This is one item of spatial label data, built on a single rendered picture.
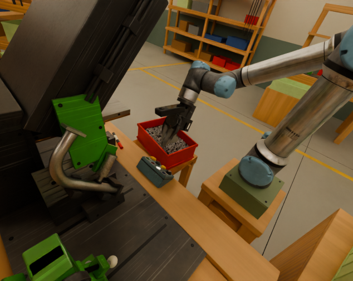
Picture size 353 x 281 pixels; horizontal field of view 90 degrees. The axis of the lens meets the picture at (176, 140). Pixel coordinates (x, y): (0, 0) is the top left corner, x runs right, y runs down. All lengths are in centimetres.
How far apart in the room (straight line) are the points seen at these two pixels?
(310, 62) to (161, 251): 73
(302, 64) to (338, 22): 507
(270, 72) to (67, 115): 64
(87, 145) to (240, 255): 61
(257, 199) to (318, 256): 36
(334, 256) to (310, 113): 72
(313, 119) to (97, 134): 61
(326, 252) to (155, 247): 76
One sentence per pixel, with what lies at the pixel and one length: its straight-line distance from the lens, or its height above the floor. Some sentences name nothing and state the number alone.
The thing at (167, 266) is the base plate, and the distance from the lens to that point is 65.
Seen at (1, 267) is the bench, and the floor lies 88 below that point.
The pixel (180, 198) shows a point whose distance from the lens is 76.
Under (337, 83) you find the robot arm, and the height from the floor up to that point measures 144.
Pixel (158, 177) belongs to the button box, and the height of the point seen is 94.
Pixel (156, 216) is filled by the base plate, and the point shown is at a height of 90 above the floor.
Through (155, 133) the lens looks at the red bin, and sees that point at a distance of 109.
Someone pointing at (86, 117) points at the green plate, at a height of 121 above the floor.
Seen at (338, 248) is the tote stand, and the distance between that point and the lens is 118.
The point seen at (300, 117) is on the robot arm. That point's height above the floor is 133.
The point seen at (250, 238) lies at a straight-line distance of 95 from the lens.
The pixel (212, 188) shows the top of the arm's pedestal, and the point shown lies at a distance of 90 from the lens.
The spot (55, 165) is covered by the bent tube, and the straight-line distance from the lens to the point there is 55.
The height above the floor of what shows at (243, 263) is 90.
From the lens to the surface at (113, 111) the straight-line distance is 76.
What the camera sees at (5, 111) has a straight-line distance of 59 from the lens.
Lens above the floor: 151
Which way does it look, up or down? 37 degrees down
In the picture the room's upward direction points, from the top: 13 degrees clockwise
